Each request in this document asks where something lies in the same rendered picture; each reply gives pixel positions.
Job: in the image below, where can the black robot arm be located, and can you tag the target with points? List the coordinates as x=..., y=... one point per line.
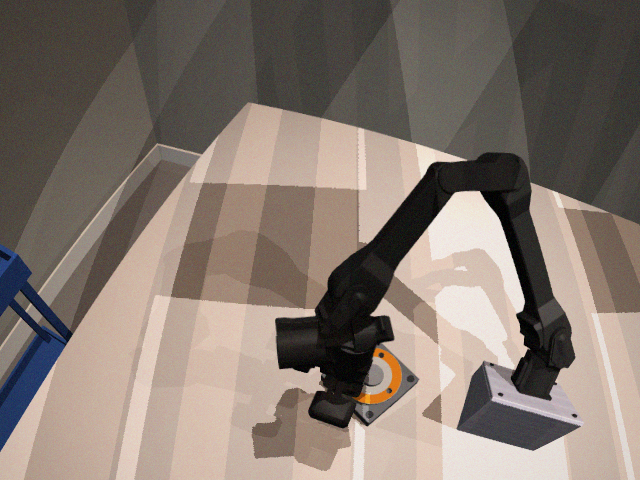
x=358, y=285

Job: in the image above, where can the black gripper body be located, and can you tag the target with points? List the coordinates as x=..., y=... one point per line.
x=332, y=408

